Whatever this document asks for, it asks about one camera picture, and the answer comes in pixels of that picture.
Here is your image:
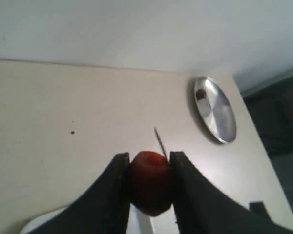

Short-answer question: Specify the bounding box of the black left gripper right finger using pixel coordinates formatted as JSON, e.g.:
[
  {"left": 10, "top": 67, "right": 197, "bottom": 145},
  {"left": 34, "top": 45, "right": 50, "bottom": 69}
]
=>
[{"left": 170, "top": 152, "right": 293, "bottom": 234}]

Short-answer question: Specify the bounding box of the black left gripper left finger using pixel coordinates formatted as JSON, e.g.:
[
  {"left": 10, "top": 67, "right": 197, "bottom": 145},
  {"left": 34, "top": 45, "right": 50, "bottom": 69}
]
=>
[{"left": 35, "top": 153, "right": 130, "bottom": 234}]

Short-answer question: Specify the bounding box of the red hawthorn berry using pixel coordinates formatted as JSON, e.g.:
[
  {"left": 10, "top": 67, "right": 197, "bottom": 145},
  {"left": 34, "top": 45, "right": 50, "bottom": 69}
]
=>
[{"left": 128, "top": 151, "right": 174, "bottom": 217}]

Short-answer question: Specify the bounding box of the thin metal skewer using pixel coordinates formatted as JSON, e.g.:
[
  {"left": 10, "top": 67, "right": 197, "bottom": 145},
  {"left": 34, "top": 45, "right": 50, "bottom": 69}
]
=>
[{"left": 154, "top": 127, "right": 167, "bottom": 157}]

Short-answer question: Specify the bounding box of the white rectangular plastic tray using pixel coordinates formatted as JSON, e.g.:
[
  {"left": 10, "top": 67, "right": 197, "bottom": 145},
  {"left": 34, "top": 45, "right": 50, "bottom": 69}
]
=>
[{"left": 19, "top": 207, "right": 156, "bottom": 234}]

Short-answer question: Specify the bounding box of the round metal plate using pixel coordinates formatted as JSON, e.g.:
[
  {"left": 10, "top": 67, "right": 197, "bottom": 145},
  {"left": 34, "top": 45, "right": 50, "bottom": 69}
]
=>
[{"left": 193, "top": 77, "right": 237, "bottom": 144}]

